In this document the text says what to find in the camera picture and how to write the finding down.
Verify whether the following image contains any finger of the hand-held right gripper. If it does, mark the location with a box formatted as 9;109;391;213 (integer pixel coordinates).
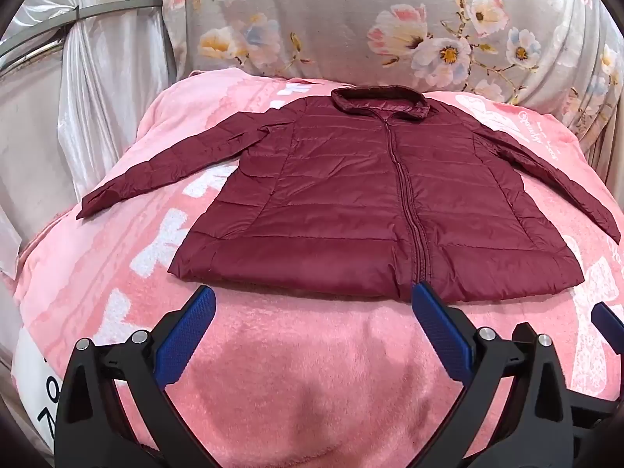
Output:
569;392;618;445
590;301;624;340

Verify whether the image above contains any grey floral quilt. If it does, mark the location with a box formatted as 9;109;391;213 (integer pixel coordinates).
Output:
161;0;624;181

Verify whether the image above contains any white printed cloth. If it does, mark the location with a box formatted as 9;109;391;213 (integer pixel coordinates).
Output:
12;336;66;454

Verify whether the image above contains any white satin curtain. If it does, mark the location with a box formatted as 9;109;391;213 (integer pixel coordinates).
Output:
0;0;191;264

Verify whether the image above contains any maroon puffer jacket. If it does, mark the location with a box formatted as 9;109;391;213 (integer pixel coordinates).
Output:
76;85;622;303

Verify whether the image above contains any pink printed blanket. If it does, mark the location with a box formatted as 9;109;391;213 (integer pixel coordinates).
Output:
12;71;624;468

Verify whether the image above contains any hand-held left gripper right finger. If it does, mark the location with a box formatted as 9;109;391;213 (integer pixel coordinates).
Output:
411;280;577;468

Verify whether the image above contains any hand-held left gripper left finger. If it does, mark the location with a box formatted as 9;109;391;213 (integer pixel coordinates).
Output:
55;285;218;468

